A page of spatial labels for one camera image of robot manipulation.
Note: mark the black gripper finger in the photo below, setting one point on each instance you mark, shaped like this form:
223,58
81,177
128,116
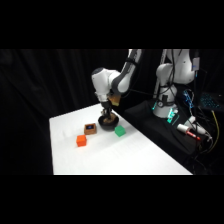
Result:
110,114
105,114

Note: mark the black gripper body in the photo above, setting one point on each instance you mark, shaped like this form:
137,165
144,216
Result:
106,104

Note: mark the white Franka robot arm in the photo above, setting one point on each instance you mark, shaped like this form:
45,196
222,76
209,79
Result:
176,71

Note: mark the black bowl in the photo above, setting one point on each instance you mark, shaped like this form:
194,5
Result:
108,125

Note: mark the green cube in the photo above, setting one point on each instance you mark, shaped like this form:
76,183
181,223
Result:
119,131

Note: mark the wooden box with blue top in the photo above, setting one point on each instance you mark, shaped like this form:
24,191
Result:
90,128

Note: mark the orange cube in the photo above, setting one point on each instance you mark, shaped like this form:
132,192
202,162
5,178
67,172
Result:
81,140

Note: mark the black robot stand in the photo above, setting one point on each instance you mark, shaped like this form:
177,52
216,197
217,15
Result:
150,123

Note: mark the white cylinder with red tip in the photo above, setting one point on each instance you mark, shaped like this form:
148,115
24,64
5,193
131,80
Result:
185,129

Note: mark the white box on pole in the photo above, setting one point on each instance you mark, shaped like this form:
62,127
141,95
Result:
196,63

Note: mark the blue lit keyboard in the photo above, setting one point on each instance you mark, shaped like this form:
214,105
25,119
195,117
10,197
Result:
210,101

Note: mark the tan wrist camera mount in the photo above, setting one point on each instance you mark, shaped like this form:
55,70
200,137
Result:
115,100

